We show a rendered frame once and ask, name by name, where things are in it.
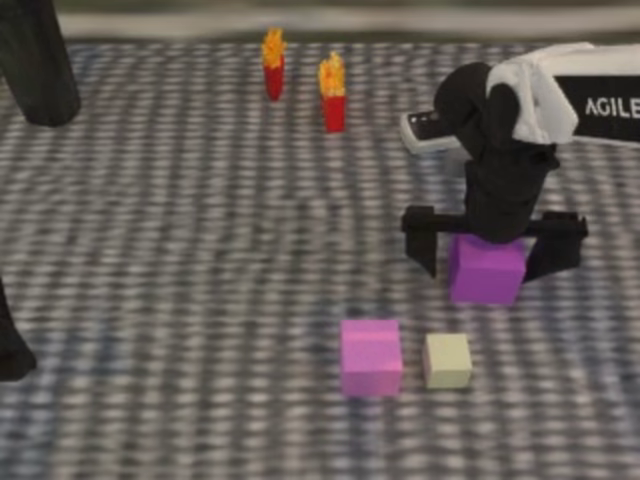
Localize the purple cube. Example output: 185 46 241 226
448 233 532 307

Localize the pale yellow cube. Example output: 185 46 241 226
421 333 474 391

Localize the pink cube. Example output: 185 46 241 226
339 318 405 399

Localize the red toy fries box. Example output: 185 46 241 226
318 51 347 135
261 27 287 103

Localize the grey woven table mat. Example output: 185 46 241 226
0 38 640 480

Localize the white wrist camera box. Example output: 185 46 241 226
399 109 469 154

